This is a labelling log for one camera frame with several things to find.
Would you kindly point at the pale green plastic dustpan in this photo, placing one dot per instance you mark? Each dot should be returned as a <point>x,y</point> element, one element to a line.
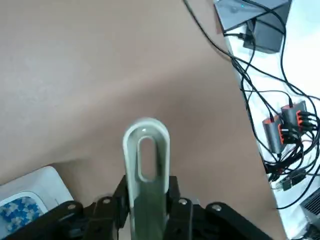
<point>147,200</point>

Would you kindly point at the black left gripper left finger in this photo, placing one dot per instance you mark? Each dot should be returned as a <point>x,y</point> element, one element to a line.
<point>75,220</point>

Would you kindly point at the flat grey box device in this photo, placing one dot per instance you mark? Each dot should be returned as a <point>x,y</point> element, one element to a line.
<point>237,12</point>

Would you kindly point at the ribbed metal heat sink box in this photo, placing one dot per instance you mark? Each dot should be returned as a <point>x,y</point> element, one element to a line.
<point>312,207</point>

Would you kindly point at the black power brick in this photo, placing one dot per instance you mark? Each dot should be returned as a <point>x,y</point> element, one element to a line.
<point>267,35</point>

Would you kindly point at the pile of blue capsule shells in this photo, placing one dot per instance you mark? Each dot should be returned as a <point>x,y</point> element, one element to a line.
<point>17,212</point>

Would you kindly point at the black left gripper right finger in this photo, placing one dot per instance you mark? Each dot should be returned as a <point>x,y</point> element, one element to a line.
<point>200,222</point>

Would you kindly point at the white plastic trash can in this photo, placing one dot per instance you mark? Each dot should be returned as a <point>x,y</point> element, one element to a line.
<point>37,182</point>

